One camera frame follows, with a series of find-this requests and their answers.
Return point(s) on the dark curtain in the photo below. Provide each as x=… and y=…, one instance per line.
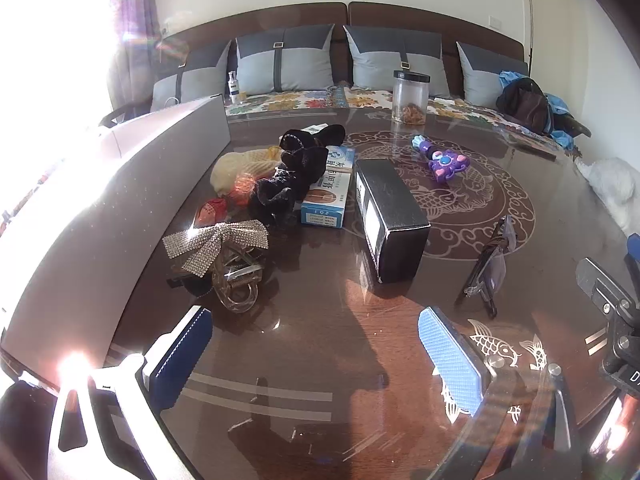
x=140, y=35

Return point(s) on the long white storage box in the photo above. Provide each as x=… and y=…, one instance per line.
x=100, y=210

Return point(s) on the clear spray bottle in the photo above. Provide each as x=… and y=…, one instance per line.
x=233, y=91

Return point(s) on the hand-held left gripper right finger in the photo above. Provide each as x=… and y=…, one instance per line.
x=450, y=360

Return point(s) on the dark sofa armrest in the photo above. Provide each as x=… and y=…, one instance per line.
x=112, y=114

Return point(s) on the white plastic bag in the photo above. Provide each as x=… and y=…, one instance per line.
x=615, y=185

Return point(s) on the dark brown sofa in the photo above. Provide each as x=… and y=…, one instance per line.
x=400, y=15

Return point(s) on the cream knitted cloth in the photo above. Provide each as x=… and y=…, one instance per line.
x=240, y=165

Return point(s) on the dark bag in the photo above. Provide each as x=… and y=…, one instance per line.
x=525, y=105

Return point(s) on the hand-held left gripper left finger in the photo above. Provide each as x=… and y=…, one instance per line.
x=182, y=350

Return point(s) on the clear hair claw clip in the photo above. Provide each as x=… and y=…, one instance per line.
x=240, y=290

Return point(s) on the red hair accessory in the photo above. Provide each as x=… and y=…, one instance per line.
x=212, y=212

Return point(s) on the small white box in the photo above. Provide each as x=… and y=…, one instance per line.
x=316, y=129

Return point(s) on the floral sofa cover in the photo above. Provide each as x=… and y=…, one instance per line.
x=310, y=96

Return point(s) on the black rectangular box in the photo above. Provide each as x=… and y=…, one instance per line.
x=395, y=200

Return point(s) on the rhinestone bow hair clip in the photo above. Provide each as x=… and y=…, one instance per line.
x=210, y=245

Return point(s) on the clear jar with black lid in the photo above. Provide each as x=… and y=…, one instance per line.
x=410, y=100

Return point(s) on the blue and white medicine box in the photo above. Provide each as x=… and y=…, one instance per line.
x=325, y=205

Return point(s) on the white wall outlet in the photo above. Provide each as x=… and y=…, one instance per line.
x=495, y=22

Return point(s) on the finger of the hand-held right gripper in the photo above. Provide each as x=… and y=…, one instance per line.
x=600, y=285
x=632, y=247

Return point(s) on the black velvet scrunchie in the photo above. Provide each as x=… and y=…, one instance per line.
x=275, y=195

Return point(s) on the purple toy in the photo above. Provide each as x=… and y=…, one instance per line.
x=445, y=164

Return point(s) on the blue cloth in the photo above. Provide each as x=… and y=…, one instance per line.
x=557, y=105

